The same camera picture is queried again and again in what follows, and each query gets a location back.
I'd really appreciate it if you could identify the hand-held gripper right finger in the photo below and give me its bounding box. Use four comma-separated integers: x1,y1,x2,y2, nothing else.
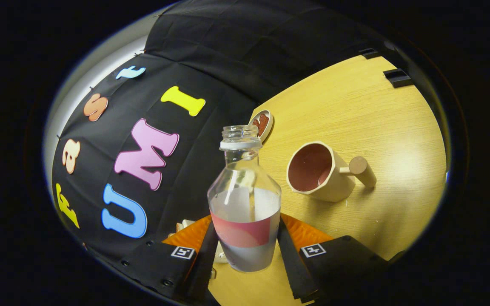
277,214,392,303

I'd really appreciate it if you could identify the beige cup wooden handle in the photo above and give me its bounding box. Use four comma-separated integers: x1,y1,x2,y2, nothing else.
286,141,377,203

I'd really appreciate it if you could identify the clear juice bottle pink label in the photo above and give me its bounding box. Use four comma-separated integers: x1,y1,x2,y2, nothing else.
207,125,282,273

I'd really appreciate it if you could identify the wooden table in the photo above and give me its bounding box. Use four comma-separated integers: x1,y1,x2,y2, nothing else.
206,54,447,306

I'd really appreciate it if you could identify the white toaster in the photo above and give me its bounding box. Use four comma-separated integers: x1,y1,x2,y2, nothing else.
168,219,196,238

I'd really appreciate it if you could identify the white round plate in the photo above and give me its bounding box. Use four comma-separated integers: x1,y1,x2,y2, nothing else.
248,110,274,143

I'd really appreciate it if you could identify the black backdrop cloth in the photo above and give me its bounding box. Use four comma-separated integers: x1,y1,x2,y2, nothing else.
51,0,416,264

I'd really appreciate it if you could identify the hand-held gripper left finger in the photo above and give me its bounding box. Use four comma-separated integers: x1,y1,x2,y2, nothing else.
115,215,219,304

